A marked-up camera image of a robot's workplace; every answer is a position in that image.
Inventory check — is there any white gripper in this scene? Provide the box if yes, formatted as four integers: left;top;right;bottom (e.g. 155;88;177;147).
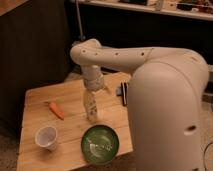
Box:
83;75;108;92

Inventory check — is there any white plastic bottle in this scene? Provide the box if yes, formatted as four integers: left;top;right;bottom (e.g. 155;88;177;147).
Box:
83;90;98;122

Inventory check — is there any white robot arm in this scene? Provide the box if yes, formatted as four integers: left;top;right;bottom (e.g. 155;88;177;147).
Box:
70;39;209;171

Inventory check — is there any metal pole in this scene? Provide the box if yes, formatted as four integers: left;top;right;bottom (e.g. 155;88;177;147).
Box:
75;0;85;41

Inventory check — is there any orange carrot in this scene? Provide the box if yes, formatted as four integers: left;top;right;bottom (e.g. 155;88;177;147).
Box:
47;102;64;120

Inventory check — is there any green bowl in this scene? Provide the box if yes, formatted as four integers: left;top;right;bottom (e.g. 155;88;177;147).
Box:
81;125;120;166

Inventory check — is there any wooden table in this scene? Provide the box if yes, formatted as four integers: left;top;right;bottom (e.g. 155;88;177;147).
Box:
17;73;132;171

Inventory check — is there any white plastic cup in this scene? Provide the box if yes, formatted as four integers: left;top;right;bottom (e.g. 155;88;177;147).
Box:
35;126;58;151

